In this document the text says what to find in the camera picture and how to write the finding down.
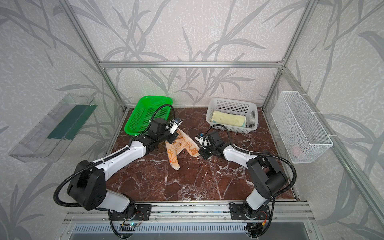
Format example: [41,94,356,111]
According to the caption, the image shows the yellow green towel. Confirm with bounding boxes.
[211,111,247,128]

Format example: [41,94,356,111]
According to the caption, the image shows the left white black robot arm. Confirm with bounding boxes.
[67,118,183,218]

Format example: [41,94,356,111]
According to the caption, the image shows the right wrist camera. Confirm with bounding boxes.
[195,133,210,149]

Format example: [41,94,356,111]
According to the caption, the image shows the clear plastic wall shelf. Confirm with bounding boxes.
[9,94,97,163]

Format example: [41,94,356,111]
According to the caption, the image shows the peach patterned towel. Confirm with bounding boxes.
[166,129,200,171]

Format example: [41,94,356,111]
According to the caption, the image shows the black corrugated cable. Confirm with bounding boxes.
[204,123,298,198]
[53,103,176,208]

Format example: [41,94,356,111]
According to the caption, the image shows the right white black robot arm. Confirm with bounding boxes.
[195,131,291,212]

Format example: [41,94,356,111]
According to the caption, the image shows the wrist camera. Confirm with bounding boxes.
[169,117,183,135]
[195,133,210,149]

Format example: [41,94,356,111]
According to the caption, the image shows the right black corrugated cable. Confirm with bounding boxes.
[204,123,298,198]

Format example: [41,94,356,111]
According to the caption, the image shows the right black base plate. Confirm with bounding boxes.
[229,202,271,222]

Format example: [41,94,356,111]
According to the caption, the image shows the aluminium frame crossbar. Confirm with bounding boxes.
[100,61,283,69]

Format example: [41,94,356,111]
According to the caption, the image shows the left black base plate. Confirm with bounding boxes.
[111,204,152,221]

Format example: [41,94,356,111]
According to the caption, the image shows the left black corrugated cable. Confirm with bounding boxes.
[53,103,176,208]

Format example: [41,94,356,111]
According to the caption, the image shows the aluminium front rail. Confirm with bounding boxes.
[63,200,315,224]

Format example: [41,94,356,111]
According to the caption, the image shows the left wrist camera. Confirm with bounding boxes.
[169,117,183,135]

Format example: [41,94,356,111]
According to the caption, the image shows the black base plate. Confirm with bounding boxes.
[111,204,152,221]
[229,202,271,222]

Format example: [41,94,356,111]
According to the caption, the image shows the white wire mesh basket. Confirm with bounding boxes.
[272,91,334,164]

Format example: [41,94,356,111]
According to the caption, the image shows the green plastic basket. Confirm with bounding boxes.
[124,96,173,136]

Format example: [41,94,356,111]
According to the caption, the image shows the white plastic basket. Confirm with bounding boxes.
[206,98,259,134]

